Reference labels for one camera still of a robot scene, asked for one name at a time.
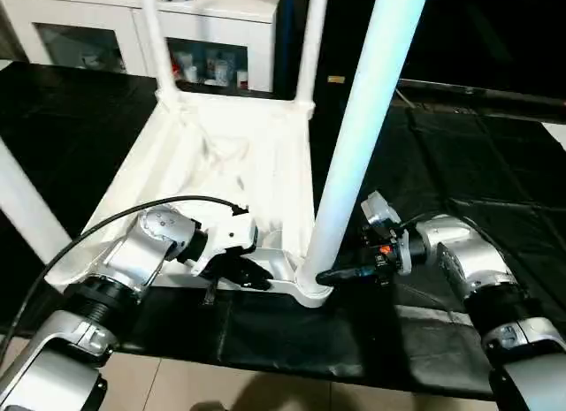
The white cabinet glass doors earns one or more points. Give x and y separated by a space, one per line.
88 9

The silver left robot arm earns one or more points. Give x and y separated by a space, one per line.
150 234

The grey curtain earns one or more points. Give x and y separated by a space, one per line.
9 35

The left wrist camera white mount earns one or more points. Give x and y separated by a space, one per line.
230 234

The dark rounded foot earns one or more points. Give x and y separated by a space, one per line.
207 406

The black box gold label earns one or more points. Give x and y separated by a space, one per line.
345 31

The black mat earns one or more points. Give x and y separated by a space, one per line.
287 336

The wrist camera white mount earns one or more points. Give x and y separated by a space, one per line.
230 234
380 212

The white flat board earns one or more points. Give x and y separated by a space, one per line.
557 137

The white plastic table leg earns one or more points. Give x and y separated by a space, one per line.
26 199
155 40
311 44
349 141

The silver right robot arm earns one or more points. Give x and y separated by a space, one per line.
468 252

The silver metal rail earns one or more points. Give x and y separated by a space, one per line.
486 96

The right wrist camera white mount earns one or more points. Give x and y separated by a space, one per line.
380 212

